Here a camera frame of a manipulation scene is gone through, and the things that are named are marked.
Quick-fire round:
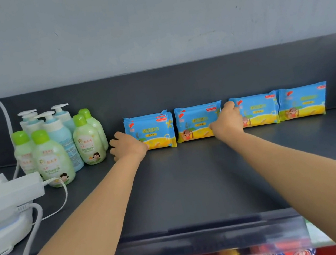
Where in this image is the person's right hand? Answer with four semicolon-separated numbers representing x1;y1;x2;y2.
205;99;247;144

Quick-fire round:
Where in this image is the person's left hand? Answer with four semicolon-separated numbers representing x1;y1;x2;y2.
106;127;151;167

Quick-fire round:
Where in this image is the blue yellow wet wipes pack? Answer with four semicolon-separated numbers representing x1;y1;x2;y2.
227;89;284;131
122;109;178;156
274;81;332;123
172;100;228;144

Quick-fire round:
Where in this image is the dark grey store shelf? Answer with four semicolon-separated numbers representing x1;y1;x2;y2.
0;33;336;255

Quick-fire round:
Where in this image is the person's left forearm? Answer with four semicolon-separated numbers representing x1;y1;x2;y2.
0;151;160;255

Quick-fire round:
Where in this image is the person's right forearm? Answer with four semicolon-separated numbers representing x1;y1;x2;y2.
224;114;336;255

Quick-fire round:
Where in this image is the blue pump bottle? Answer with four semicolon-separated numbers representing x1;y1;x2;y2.
17;108;39;122
34;106;86;177
20;112;47;135
50;102;77;136

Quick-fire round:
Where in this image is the white round device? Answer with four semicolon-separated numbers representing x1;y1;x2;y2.
0;201;42;255

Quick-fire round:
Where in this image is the white wall cable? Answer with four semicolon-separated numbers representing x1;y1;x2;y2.
0;95;23;182

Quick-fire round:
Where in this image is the thick white cable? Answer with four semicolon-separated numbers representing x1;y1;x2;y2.
6;201;52;255

